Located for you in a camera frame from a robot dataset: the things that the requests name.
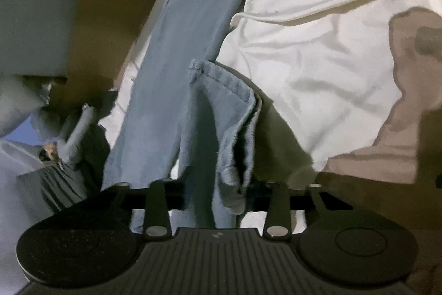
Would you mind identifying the blue denim jeans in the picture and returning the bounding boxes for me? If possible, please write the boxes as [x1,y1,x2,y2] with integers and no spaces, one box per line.
[103,0,261,229]

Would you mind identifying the cream printed bed sheet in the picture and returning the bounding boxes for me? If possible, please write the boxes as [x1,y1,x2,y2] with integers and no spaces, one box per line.
[98,0,442,226]

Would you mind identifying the dark green garment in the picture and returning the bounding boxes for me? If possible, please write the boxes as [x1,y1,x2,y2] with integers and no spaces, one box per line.
[16,165,88,221]

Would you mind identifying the brown cardboard box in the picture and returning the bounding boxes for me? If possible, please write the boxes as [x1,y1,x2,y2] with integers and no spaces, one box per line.
[49,0,156,110]

